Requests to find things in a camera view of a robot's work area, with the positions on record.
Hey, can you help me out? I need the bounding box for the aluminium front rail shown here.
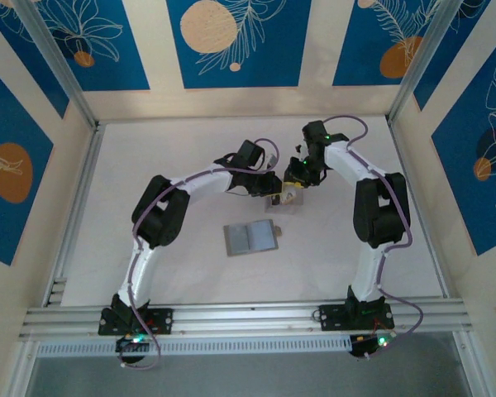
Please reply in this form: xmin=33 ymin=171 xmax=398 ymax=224
xmin=18 ymin=296 xmax=476 ymax=343

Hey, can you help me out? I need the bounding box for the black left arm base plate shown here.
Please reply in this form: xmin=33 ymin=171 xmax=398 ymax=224
xmin=98 ymin=308 xmax=175 ymax=337

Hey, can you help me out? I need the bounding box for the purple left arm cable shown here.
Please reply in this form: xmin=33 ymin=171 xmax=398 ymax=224
xmin=117 ymin=137 xmax=280 ymax=371

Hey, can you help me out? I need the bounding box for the grey leather card holder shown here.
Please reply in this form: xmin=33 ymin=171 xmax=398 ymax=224
xmin=222 ymin=218 xmax=284 ymax=258

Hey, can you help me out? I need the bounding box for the blue floral wall panel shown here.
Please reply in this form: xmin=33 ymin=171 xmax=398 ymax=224
xmin=431 ymin=24 xmax=496 ymax=257
xmin=28 ymin=0 xmax=151 ymax=93
xmin=0 ymin=57 xmax=55 ymax=267
xmin=331 ymin=0 xmax=441 ymax=88
xmin=413 ymin=0 xmax=492 ymax=112
xmin=166 ymin=0 xmax=314 ymax=89
xmin=0 ymin=0 xmax=70 ymax=120

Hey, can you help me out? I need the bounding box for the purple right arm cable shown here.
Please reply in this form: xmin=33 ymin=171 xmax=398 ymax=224
xmin=322 ymin=114 xmax=424 ymax=361

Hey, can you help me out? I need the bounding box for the aluminium frame post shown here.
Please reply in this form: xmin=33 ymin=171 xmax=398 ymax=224
xmin=14 ymin=0 xmax=103 ymax=130
xmin=386 ymin=0 xmax=455 ymax=125

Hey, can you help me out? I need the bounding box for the black right controller board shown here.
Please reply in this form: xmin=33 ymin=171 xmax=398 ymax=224
xmin=349 ymin=332 xmax=393 ymax=361

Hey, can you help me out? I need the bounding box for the black controller board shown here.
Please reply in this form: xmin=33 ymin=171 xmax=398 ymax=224
xmin=114 ymin=333 xmax=150 ymax=366
xmin=349 ymin=332 xmax=393 ymax=361

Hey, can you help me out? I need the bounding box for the white slotted cable duct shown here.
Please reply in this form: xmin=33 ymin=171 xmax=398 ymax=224
xmin=35 ymin=333 xmax=353 ymax=359

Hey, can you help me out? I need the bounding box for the aluminium side rail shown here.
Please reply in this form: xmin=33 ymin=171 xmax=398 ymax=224
xmin=387 ymin=117 xmax=451 ymax=299
xmin=44 ymin=122 xmax=107 ymax=308

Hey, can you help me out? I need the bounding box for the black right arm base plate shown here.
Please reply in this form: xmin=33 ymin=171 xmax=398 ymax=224
xmin=318 ymin=303 xmax=395 ymax=332

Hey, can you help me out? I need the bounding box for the black left controller board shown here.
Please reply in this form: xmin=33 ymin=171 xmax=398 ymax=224
xmin=114 ymin=333 xmax=150 ymax=366

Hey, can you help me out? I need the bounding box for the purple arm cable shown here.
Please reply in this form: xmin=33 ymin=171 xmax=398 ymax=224
xmin=322 ymin=114 xmax=424 ymax=361
xmin=117 ymin=137 xmax=280 ymax=371

